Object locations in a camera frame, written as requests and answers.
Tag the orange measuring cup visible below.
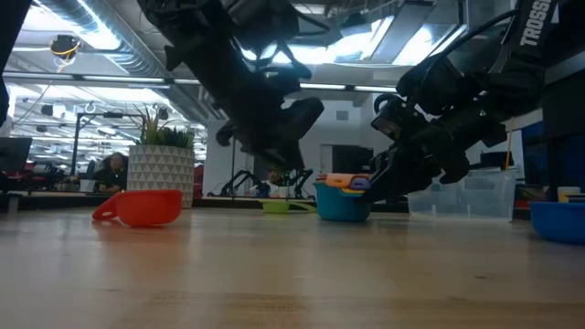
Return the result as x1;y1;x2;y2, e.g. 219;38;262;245
319;172;370;188

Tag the green measuring cup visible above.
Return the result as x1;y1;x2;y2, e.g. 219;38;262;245
259;198;317;215

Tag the clear plastic basket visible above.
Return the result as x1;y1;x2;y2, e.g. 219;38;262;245
407;167;518;221

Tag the yellow plastic container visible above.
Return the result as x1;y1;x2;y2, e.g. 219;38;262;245
557;186;581;203

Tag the teal measuring cup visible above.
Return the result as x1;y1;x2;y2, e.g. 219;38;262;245
313;181;372;224

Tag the ceiling cable reel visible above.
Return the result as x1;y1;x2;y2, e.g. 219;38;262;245
48;34;83;60

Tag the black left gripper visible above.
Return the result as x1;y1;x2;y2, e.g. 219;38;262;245
214;67;326;172

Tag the yellow hanging cable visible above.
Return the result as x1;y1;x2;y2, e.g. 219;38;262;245
504;117;514;173

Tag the succulent plant in patterned pot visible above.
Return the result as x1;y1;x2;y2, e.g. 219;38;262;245
126;103;197;210

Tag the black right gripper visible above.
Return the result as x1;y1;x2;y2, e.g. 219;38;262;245
360;103;509;205

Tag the black monitor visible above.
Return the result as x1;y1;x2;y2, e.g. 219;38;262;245
0;136;34;174

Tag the person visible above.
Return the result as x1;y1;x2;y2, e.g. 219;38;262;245
93;151;129;194
262;167;287;198

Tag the red measuring cup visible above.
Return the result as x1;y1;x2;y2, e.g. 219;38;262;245
90;189;185;228

